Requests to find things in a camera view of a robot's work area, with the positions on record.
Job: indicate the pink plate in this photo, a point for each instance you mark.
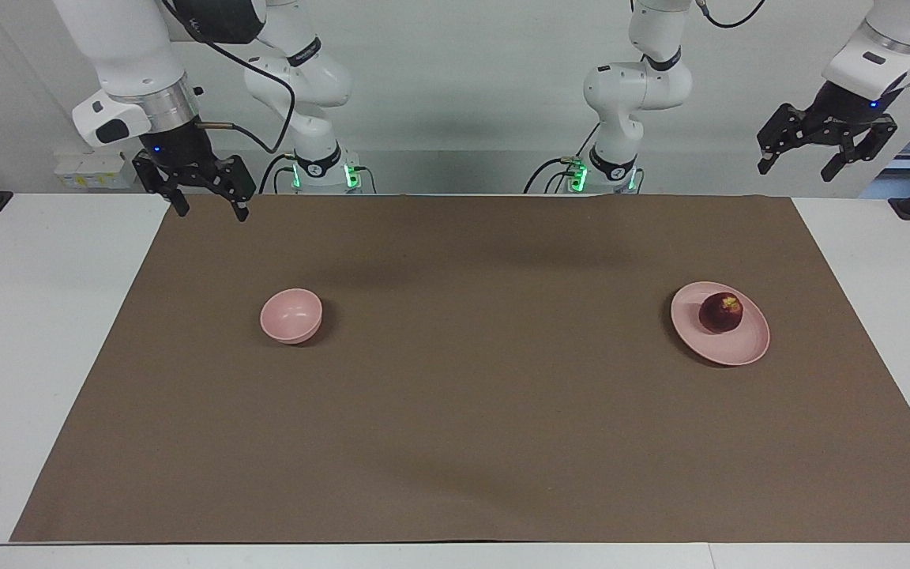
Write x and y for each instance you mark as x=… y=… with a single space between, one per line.
x=727 y=346

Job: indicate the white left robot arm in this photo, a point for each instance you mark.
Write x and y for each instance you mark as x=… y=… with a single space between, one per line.
x=637 y=87

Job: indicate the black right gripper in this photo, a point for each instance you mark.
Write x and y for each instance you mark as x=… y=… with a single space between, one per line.
x=182 y=150

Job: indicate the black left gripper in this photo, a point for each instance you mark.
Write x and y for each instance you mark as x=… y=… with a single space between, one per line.
x=850 y=114

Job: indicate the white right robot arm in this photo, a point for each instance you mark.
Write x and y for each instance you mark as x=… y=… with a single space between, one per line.
x=131 y=47

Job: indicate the brown table mat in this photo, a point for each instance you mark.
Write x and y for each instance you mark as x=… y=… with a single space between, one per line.
x=455 y=411

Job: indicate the dark red apple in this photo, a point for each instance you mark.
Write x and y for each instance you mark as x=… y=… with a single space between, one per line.
x=720 y=314

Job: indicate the pink bowl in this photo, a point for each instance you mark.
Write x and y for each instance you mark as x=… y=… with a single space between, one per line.
x=289 y=316

